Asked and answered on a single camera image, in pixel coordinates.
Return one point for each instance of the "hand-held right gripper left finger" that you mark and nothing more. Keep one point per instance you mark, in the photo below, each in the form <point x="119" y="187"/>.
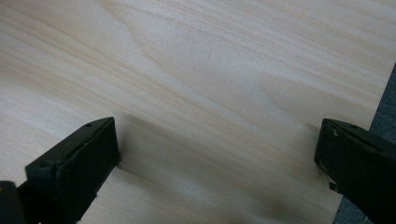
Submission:
<point x="74" y="168"/>

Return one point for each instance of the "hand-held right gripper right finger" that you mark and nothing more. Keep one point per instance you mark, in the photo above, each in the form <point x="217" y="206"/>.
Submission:
<point x="361" y="161"/>

